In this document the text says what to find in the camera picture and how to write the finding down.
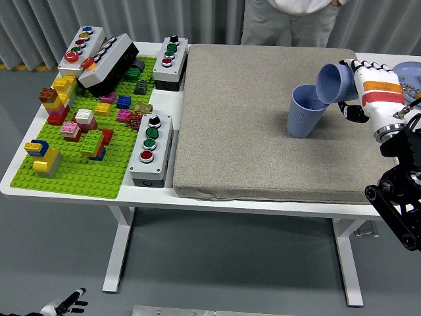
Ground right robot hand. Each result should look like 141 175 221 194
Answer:
337 58 409 131

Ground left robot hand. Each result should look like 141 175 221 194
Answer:
39 287 89 316

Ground blue ribbed plastic cup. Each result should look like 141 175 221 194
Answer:
285 84 330 139
314 63 359 105

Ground light blue plate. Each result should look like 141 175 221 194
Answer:
393 61 421 105

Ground white table leg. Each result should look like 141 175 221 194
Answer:
101 205 136 294
330 217 364 309

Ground person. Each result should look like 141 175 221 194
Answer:
239 0 351 47

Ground green lego baseplate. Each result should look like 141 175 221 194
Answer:
9 55 158 200

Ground grey-brown fabric mat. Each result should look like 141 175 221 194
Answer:
173 44 406 205

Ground silver metal plate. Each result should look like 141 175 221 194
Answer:
132 305 297 316

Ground blue yellow grey brick duck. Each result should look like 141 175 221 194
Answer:
24 139 63 178

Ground large knob three-button control box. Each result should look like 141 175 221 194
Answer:
128 113 174 189

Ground green orange blue brick stack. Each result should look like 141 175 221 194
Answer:
80 130 107 162

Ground red lego brick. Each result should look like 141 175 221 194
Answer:
98 128 114 145

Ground pink white red brick stack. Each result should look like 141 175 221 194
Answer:
60 121 83 143

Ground red valve handwheel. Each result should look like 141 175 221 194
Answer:
127 113 143 130

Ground brown yellow pink red tower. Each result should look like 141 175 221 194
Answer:
38 87 72 126

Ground yellow lego brick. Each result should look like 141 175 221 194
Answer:
94 102 112 117

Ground brass valve fitting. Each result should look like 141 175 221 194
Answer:
134 101 155 116

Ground small knob three-button control box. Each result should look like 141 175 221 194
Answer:
152 35 189 92

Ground yellow white brick stack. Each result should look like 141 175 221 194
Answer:
52 74 79 108

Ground yellow black floor tape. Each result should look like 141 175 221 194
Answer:
0 63 59 72

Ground green lego brick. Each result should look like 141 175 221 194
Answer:
124 66 143 82

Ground tilted white black control box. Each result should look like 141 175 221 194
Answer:
78 32 140 98

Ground grey pleated curtain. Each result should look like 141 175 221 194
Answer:
0 0 421 72

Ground five-button white control box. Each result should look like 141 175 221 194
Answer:
57 26 107 79

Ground metal bracket under table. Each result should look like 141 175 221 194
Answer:
353 220 380 238

